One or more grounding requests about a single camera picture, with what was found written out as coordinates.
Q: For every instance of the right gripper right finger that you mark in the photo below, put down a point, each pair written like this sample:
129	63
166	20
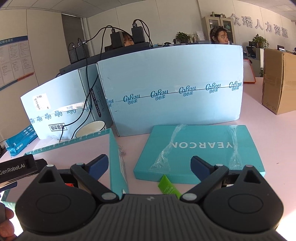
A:
238	200

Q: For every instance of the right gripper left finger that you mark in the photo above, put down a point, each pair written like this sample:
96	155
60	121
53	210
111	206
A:
48	206

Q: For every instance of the red plastic bag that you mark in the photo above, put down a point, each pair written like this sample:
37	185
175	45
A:
69	184

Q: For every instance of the teal box lid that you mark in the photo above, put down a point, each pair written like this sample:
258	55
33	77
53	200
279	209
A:
169	149

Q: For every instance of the operator hand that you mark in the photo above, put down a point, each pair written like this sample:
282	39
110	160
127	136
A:
6	228

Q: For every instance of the blue paper ream pack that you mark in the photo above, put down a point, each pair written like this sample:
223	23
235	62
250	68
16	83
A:
15	144

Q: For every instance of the open teal box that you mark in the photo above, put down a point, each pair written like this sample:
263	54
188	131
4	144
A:
83	150

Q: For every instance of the white ceramic bowl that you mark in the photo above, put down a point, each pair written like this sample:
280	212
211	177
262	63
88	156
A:
90	128

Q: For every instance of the green tube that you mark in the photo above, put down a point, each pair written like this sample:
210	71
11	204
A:
167	187

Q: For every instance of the brown cardboard box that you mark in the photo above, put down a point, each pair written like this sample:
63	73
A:
279	86

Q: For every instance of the orange tray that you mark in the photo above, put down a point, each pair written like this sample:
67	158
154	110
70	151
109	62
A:
248	73

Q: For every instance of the large light-blue carton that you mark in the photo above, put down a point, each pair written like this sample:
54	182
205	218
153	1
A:
185	84

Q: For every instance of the black power strip shelf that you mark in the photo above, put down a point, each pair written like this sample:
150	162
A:
105	55

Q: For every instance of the person in dark jacket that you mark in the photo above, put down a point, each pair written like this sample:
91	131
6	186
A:
218	35

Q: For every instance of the wire earrings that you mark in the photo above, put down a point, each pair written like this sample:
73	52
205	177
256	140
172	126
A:
121	150

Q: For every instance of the wall notice board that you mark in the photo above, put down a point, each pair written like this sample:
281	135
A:
16	60

